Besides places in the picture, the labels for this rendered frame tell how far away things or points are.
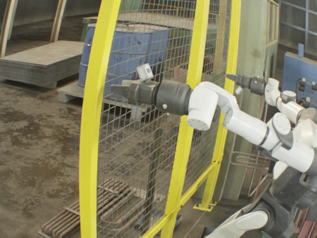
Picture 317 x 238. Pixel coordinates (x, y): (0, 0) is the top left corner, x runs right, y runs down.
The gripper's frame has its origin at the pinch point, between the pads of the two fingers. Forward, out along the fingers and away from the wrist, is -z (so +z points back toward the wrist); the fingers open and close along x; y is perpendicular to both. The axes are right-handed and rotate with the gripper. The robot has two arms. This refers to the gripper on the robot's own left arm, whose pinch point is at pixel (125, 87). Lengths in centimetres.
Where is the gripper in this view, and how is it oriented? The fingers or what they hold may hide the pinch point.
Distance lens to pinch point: 148.4
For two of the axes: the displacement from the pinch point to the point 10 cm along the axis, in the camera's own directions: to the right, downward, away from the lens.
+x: 3.3, -2.1, 9.2
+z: 9.3, 2.2, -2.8
